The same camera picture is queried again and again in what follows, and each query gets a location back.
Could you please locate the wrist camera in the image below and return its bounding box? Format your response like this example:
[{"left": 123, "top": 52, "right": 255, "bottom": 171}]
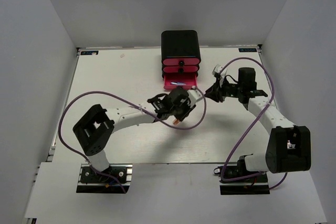
[
  {"left": 212, "top": 65, "right": 227, "bottom": 85},
  {"left": 187, "top": 89, "right": 203, "bottom": 104}
]

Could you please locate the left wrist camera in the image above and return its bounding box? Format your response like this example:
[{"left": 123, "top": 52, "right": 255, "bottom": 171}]
[{"left": 187, "top": 89, "right": 203, "bottom": 104}]

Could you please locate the black drawer cabinet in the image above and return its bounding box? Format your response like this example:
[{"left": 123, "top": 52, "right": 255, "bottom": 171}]
[{"left": 161, "top": 30, "right": 201, "bottom": 60}]

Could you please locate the blue marker cap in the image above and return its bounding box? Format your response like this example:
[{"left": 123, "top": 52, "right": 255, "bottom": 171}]
[{"left": 170, "top": 81, "right": 186, "bottom": 86}]

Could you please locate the table logo sticker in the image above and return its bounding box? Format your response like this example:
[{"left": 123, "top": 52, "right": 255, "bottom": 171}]
[
  {"left": 80, "top": 50, "right": 99, "bottom": 56},
  {"left": 238, "top": 48, "right": 257, "bottom": 53}
]

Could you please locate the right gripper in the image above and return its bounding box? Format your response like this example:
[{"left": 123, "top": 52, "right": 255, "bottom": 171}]
[{"left": 204, "top": 76, "right": 244, "bottom": 102}]

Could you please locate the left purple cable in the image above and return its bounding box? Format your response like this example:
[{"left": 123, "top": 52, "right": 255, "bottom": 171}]
[{"left": 57, "top": 87, "right": 208, "bottom": 193}]

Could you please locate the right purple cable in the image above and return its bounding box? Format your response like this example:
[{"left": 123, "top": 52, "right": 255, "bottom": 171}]
[{"left": 217, "top": 57, "right": 288, "bottom": 190}]

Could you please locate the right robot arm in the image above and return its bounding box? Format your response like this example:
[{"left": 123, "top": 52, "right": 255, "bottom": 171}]
[{"left": 205, "top": 65, "right": 311, "bottom": 182}]

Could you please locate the purple cable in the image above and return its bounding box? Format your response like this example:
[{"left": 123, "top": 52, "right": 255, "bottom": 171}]
[
  {"left": 217, "top": 57, "right": 288, "bottom": 190},
  {"left": 57, "top": 87, "right": 208, "bottom": 193}
]

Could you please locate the right table logo sticker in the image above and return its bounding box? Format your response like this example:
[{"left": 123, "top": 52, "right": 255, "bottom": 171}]
[{"left": 238, "top": 48, "right": 257, "bottom": 53}]

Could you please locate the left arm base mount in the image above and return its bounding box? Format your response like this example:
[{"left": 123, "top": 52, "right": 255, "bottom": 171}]
[{"left": 76, "top": 164, "right": 133, "bottom": 194}]

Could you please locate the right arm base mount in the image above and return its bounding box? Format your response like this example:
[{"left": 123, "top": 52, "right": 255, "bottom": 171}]
[{"left": 213, "top": 166, "right": 270, "bottom": 196}]

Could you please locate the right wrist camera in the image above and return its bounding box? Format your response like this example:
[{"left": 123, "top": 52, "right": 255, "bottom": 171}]
[{"left": 212, "top": 65, "right": 227, "bottom": 85}]

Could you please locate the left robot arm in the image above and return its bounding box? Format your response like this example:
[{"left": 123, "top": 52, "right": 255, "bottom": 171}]
[{"left": 72, "top": 87, "right": 202, "bottom": 182}]

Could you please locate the left table logo sticker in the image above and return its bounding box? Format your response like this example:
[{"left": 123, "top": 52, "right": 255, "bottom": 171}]
[{"left": 80, "top": 50, "right": 99, "bottom": 56}]

